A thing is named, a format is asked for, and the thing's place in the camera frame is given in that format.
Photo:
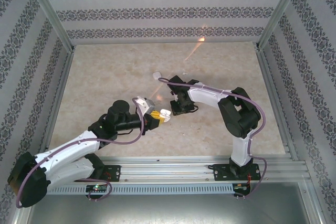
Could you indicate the white earbud charging case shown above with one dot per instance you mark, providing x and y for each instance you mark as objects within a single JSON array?
[{"x": 165, "y": 112}]

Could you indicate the small white rounded cap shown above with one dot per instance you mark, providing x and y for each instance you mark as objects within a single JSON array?
[{"x": 157, "y": 74}]

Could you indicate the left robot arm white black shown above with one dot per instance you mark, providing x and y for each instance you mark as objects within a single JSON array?
[{"x": 71, "y": 151}]

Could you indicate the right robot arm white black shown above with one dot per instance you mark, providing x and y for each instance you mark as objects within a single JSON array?
[{"x": 207, "y": 98}]

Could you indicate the left small circuit board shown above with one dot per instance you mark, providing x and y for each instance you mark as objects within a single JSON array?
[{"x": 97, "y": 188}]

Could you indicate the small circuit board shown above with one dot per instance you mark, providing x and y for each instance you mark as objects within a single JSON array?
[
  {"x": 97, "y": 188},
  {"x": 241, "y": 187}
]

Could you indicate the grey metal sheet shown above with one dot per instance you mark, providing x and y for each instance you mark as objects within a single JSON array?
[{"x": 168, "y": 208}]

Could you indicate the right small circuit board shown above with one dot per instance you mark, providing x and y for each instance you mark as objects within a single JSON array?
[{"x": 241, "y": 187}]

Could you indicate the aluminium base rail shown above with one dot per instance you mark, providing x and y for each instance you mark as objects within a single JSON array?
[{"x": 168, "y": 171}]

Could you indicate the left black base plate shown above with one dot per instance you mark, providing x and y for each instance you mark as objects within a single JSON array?
[{"x": 114, "y": 172}]

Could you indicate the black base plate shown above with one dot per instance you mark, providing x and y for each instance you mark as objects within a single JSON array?
[
  {"x": 114, "y": 172},
  {"x": 221, "y": 172}
]

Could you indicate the left aluminium side rail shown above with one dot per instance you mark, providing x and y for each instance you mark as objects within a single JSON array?
[{"x": 56, "y": 103}]

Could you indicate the aluminium side rail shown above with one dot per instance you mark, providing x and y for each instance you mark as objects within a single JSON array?
[
  {"x": 56, "y": 103},
  {"x": 278, "y": 103}
]

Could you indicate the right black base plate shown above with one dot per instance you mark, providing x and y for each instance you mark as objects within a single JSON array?
[{"x": 221, "y": 172}]

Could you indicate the right aluminium side rail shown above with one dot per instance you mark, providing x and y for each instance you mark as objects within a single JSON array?
[{"x": 278, "y": 103}]

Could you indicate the left aluminium frame post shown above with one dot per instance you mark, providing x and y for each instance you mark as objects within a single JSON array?
[{"x": 50, "y": 11}]

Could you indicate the aluminium frame post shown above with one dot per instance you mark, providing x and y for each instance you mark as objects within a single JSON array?
[
  {"x": 279, "y": 11},
  {"x": 50, "y": 11}
]

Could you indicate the right aluminium frame post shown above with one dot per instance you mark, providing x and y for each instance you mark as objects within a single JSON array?
[{"x": 279, "y": 11}]

